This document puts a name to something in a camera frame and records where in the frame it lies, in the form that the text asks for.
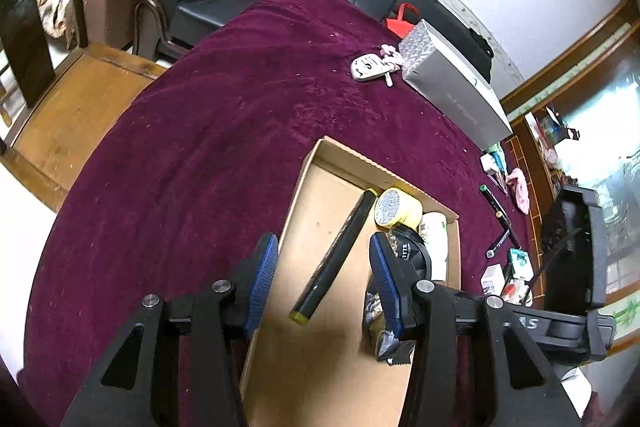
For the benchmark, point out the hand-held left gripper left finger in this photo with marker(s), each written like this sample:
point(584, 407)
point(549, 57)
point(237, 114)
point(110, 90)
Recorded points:
point(262, 279)

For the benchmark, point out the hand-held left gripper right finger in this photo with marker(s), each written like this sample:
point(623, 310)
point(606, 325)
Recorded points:
point(385, 287)

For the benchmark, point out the black snack packet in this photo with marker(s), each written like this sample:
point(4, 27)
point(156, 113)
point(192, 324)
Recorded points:
point(380, 347)

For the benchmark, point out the black marker yellow-green cap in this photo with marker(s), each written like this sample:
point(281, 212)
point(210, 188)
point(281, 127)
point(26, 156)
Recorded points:
point(335, 252)

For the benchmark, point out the shallow cardboard box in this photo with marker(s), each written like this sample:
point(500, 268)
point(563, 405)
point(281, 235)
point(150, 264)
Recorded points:
point(320, 217)

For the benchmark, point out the clear pack with red discs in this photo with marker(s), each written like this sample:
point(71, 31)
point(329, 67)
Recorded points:
point(512, 292)

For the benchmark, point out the white plastic bottle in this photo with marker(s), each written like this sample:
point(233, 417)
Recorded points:
point(434, 242)

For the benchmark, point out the yellow tape roll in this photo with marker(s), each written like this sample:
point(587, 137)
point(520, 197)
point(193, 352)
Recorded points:
point(407, 212)

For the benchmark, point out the small teal box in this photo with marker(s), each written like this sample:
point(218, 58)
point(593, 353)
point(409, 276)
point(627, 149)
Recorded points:
point(519, 263)

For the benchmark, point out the black marker purple cap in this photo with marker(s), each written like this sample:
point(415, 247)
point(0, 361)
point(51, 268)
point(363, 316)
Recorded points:
point(497, 243)

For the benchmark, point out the pink cloth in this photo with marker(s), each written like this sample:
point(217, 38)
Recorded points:
point(519, 189)

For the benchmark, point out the black marker green cap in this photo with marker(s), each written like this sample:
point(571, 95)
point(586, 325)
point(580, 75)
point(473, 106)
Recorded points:
point(500, 217)

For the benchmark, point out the maroon tablecloth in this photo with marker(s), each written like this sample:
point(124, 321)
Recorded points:
point(175, 157)

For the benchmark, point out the wooden glass cabinet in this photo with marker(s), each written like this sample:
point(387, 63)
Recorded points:
point(615, 107)

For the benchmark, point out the long grey box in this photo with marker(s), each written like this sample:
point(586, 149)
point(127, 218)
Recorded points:
point(450, 92)

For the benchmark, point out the white key case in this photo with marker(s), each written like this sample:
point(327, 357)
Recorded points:
point(367, 68)

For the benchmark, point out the pink scrunchie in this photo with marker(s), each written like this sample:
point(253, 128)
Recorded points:
point(387, 50)

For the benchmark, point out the wooden chair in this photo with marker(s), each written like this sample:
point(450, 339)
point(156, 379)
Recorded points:
point(75, 107)

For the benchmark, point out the red bag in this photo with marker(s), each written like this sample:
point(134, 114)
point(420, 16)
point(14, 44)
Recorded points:
point(400, 27)

